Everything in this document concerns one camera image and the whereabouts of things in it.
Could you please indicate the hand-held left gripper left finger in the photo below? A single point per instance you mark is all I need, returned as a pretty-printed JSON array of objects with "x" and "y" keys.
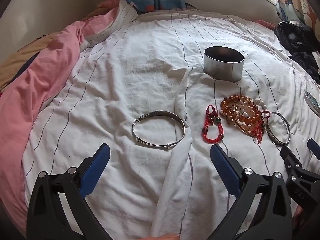
[{"x": 96, "y": 165}]

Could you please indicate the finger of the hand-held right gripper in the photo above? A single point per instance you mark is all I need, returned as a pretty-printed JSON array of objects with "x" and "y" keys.
[
  {"x": 290, "y": 158},
  {"x": 314, "y": 148}
]

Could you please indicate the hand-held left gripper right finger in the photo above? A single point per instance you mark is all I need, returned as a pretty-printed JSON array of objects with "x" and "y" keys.
[{"x": 223, "y": 166}]

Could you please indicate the small silver bangle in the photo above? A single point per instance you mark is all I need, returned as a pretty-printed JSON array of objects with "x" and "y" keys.
[{"x": 271, "y": 136}]

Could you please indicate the large silver bangle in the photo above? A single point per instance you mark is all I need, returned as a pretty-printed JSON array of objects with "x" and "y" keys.
[{"x": 160, "y": 112}]

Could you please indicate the round metal tin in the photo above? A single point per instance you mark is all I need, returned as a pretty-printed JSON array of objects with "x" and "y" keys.
[{"x": 222, "y": 70}]

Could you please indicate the round printed tin lid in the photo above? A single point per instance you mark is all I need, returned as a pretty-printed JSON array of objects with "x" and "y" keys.
[{"x": 313, "y": 102}]

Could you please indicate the white striped duvet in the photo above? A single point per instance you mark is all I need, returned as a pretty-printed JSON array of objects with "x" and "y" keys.
[{"x": 125, "y": 80}]

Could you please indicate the pink blanket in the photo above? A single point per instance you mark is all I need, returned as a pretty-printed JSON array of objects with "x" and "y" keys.
[{"x": 37, "y": 80}]

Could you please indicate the dark clothes pile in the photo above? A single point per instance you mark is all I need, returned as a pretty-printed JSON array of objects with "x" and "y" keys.
[{"x": 297, "y": 40}]

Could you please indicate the brown cloth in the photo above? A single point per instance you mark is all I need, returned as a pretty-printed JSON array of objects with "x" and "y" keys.
[{"x": 20, "y": 60}]

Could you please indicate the peach printed curtain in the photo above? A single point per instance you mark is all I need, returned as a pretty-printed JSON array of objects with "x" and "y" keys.
[{"x": 295, "y": 2}]

